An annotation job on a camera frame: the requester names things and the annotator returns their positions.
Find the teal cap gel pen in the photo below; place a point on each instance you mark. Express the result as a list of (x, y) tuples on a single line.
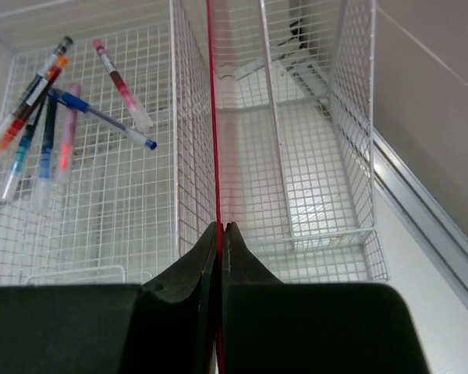
[(18, 166)]

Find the dark blue clip pen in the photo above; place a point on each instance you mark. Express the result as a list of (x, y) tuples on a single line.
[(71, 101)]

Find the dark red gel pen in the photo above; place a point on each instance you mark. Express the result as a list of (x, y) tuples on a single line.
[(133, 104)]

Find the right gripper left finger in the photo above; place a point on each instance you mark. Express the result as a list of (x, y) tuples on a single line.
[(163, 326)]

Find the blue cap gel pen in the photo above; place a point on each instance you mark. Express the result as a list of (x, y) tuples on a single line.
[(43, 183)]

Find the red plastic folder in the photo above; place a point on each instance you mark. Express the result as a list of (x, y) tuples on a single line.
[(219, 227)]

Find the aluminium rail right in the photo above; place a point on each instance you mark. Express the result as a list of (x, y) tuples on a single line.
[(430, 226)]

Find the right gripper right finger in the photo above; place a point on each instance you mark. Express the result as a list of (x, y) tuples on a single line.
[(269, 326)]

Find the white wire mesh organizer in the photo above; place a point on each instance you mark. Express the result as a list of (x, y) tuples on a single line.
[(294, 98)]

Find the pink highlighter pen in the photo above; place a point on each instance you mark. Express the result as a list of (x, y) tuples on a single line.
[(65, 154)]

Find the orange red gel pen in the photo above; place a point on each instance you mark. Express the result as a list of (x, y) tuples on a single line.
[(32, 96)]

